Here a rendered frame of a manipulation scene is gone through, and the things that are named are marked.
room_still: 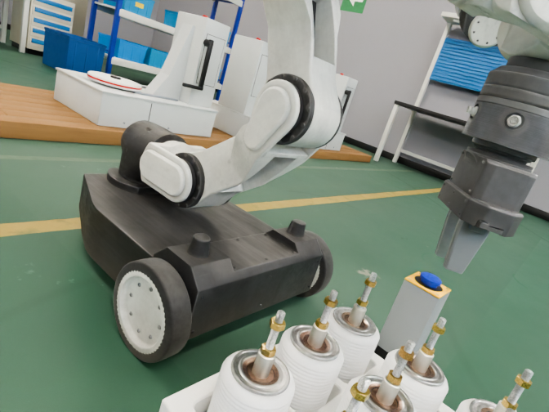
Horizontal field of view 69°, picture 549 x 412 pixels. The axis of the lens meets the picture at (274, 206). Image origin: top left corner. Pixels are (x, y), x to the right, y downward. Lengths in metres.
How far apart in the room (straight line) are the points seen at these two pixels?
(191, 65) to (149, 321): 2.10
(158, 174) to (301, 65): 0.46
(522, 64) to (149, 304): 0.69
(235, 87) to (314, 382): 2.75
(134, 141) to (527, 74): 0.99
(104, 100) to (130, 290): 1.59
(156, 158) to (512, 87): 0.84
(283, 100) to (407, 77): 5.25
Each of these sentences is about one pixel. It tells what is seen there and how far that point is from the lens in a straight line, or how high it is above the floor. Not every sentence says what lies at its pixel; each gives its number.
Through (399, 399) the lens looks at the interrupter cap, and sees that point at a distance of 0.60.
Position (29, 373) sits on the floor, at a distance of 0.85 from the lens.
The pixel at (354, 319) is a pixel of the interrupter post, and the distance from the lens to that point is 0.70.
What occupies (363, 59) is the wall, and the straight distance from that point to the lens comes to 6.34.
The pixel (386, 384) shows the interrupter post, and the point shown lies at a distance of 0.57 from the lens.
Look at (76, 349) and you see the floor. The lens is 0.90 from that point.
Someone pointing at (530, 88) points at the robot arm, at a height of 0.65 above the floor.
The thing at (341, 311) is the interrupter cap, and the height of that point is 0.25.
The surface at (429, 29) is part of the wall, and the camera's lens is 6.07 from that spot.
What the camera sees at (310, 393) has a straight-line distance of 0.61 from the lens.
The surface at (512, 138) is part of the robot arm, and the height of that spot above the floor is 0.60.
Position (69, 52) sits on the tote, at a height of 0.21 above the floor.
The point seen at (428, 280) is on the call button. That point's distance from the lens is 0.80.
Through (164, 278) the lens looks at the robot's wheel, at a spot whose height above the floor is 0.19.
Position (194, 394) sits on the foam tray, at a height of 0.18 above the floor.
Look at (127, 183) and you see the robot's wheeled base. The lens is 1.21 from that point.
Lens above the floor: 0.59
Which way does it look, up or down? 17 degrees down
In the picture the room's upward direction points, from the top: 18 degrees clockwise
